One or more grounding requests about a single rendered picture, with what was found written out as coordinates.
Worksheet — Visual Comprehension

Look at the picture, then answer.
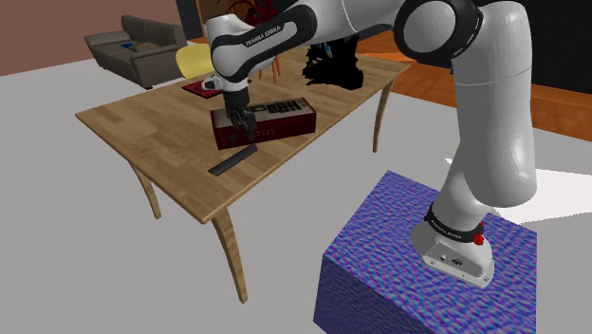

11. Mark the blue patterned robot stand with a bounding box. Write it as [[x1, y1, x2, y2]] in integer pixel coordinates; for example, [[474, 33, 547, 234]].
[[312, 170, 538, 334]]

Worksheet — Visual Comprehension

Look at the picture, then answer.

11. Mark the grey sofa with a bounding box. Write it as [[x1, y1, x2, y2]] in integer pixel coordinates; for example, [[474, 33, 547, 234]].
[[83, 14, 189, 90]]

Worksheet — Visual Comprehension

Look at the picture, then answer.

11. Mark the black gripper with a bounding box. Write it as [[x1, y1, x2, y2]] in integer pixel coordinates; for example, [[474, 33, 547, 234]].
[[223, 85, 257, 141]]

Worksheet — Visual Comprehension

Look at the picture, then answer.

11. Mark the yellow chair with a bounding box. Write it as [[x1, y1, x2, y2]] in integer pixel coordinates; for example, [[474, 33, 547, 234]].
[[175, 44, 216, 80]]

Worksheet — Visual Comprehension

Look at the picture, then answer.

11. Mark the dark red box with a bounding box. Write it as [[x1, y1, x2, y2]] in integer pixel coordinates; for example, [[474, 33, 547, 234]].
[[211, 97, 318, 151]]

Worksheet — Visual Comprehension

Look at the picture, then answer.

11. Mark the black plant figure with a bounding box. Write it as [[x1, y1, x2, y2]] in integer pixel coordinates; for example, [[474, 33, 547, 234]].
[[301, 35, 364, 91]]

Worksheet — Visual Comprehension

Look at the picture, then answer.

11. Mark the dark red flat book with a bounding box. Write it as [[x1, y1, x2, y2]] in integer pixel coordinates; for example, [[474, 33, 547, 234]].
[[181, 80, 223, 99]]

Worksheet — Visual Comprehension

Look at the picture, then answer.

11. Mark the wooden table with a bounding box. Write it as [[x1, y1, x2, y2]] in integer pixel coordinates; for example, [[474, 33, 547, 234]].
[[75, 46, 412, 305]]

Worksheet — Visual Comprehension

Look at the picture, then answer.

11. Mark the dark grey remote control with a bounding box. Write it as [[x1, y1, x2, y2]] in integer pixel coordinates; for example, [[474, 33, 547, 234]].
[[208, 143, 259, 177]]

